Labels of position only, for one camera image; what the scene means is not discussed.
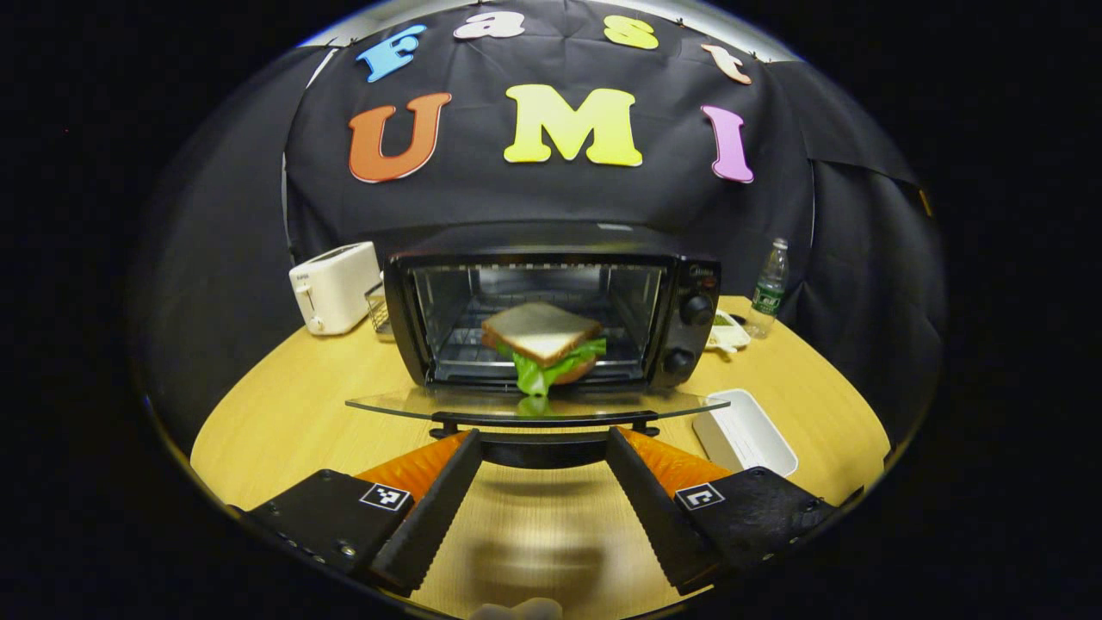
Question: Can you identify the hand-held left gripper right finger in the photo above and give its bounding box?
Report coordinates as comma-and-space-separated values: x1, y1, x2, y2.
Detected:
605, 425, 838, 597

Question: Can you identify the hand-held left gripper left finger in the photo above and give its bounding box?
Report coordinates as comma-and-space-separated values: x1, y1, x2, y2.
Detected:
245, 428, 485, 597

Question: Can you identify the black electric oven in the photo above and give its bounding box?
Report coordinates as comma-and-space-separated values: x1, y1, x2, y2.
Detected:
344, 221, 731, 470

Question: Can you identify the lettuce sandwich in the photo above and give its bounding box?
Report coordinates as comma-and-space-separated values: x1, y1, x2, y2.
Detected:
480, 301, 609, 399

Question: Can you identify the white rectangular tray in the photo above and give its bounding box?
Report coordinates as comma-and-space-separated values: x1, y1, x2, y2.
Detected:
692, 388, 800, 479

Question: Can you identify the white sectioned grain dish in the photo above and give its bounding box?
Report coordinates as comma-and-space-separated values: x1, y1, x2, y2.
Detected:
704, 308, 752, 356

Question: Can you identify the clear plastic water bottle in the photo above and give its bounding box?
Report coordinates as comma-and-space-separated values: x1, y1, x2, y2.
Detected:
746, 238, 790, 340

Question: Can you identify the white toaster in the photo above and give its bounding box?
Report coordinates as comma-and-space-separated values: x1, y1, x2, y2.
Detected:
288, 241, 383, 337

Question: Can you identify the metal wire rack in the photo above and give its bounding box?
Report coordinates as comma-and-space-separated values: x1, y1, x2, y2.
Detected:
364, 277, 397, 338

